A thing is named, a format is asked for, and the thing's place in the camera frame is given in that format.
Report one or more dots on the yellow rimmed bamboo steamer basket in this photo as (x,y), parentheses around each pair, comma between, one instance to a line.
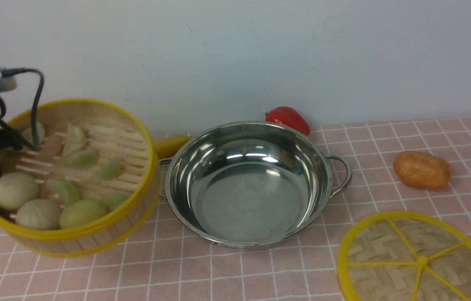
(114,132)

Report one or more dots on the yellow woven bamboo steamer lid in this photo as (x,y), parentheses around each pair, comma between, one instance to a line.
(404,256)

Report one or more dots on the stainless steel pot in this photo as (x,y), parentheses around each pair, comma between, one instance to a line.
(248,186)

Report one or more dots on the white folded dumpling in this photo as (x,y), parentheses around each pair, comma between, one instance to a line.
(34,137)

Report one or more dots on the white steamed bun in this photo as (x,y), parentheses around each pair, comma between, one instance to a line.
(16,189)
(41,214)

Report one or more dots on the pink shrimp dumpling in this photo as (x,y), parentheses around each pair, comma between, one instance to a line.
(51,148)

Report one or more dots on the white long dumpling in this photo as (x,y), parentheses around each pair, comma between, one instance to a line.
(76,140)

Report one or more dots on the green long dumpling front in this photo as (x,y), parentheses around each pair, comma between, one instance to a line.
(67,191)

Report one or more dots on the green dumpling centre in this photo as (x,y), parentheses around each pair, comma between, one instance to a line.
(83,159)

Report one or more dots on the green steamed bun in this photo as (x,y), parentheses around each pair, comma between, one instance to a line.
(82,212)

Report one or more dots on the green dumpling far right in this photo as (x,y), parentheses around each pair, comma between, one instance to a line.
(115,199)

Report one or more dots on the yellow toy banana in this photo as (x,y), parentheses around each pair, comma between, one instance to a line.
(168,147)

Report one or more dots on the pink checkered tablecloth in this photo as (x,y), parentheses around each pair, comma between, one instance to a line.
(164,261)

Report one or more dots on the red toy bell pepper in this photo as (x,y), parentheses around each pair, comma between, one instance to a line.
(289,117)

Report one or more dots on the orange toy potato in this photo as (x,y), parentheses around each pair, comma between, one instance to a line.
(422,170)

